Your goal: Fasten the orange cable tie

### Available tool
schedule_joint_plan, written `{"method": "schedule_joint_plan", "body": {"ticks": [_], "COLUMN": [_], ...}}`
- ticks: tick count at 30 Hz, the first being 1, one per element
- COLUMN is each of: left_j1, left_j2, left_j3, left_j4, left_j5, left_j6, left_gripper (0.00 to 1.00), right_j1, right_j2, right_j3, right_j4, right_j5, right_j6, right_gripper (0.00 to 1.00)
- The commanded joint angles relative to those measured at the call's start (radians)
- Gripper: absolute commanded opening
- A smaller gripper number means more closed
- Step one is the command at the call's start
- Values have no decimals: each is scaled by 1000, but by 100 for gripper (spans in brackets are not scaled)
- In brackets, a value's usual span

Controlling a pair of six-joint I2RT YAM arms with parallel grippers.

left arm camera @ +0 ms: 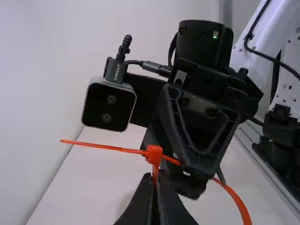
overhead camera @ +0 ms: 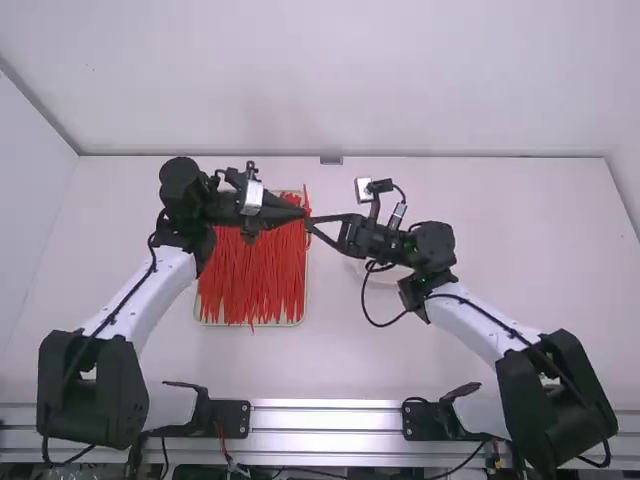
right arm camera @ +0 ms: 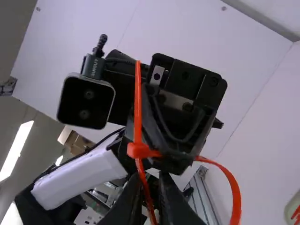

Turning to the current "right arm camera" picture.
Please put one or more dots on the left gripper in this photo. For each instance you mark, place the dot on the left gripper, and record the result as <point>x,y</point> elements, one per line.
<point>211,82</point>

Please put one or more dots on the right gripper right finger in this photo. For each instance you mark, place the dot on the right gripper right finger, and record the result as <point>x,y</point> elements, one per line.
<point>173,206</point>

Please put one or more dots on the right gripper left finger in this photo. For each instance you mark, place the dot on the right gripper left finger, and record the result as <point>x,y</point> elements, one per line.
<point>126,206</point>

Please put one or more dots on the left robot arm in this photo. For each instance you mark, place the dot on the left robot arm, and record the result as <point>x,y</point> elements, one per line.
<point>77,173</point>

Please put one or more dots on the silver rails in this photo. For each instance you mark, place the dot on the silver rails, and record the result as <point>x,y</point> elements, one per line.
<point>201,199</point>

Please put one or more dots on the cardboard box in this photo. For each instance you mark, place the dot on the cardboard box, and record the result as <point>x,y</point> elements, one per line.
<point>75,140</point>

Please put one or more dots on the pale tray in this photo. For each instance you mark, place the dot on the pale tray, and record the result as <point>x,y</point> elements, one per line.
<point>289,206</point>

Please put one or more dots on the ceiling light panel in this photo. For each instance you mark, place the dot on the ceiling light panel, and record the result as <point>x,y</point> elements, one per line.
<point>16,150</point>

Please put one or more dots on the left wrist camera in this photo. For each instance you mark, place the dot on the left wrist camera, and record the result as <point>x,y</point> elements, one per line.
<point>86,100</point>

